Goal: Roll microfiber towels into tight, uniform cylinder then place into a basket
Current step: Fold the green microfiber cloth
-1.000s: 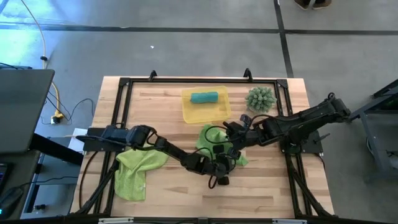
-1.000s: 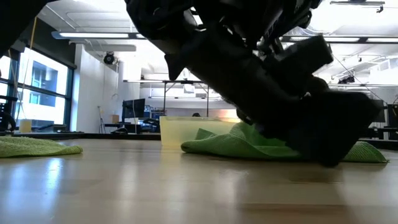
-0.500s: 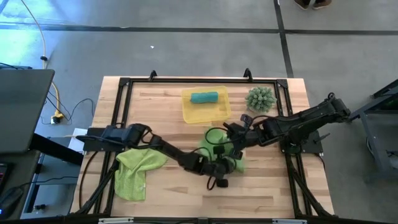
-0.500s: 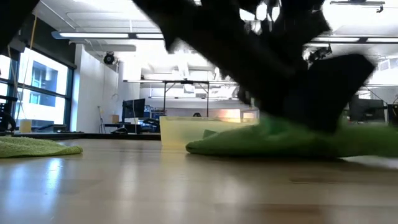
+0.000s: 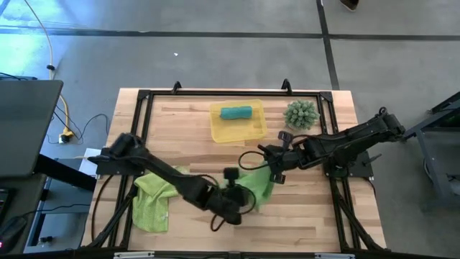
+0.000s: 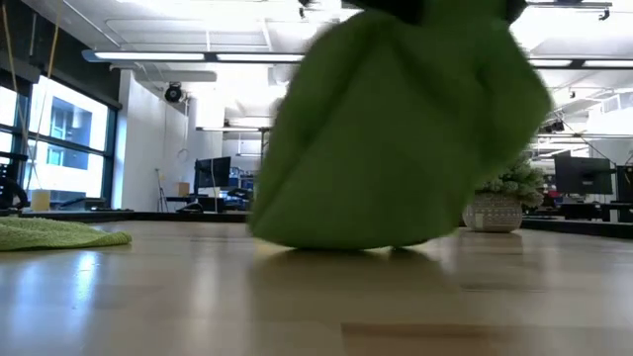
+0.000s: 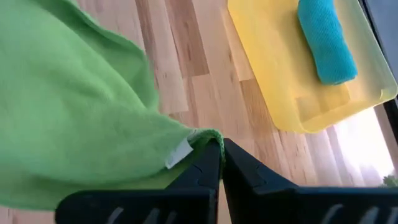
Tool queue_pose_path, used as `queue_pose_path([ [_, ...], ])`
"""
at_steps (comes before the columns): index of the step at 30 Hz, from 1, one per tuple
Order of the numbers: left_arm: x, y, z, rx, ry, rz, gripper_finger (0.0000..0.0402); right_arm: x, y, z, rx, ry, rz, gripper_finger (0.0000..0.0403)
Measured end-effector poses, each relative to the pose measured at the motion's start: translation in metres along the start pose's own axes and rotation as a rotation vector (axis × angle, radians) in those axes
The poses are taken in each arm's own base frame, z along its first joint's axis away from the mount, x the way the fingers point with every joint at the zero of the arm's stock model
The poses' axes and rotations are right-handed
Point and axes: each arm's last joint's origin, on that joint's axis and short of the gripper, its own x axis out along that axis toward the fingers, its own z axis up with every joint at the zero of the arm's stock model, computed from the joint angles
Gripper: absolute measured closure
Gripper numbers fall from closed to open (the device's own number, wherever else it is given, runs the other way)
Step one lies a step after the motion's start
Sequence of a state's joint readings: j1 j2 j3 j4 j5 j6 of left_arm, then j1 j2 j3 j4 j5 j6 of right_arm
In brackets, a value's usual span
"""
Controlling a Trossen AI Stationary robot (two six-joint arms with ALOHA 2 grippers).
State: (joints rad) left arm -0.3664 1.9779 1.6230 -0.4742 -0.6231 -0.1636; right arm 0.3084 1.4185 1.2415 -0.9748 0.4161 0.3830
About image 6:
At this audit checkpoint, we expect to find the green microfiber towel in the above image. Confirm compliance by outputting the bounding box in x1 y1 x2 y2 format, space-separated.
246 0 555 251
0 216 134 252

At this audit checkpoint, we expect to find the long ceiling light strip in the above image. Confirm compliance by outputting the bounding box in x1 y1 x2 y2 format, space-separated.
527 57 633 69
81 48 306 64

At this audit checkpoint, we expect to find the artificial plant in white pot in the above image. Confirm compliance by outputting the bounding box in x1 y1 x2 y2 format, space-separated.
462 150 548 233

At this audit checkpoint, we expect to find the large window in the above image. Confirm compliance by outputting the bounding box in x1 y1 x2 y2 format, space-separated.
0 73 120 209

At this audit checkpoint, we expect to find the yellow bin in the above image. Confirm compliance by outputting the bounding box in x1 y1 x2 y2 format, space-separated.
30 189 51 213

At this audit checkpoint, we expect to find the black metal rack frame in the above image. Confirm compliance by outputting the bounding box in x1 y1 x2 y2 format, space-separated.
258 127 272 164

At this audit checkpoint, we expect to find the black aluminium table frame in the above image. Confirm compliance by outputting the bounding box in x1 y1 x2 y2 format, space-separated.
0 209 633 240

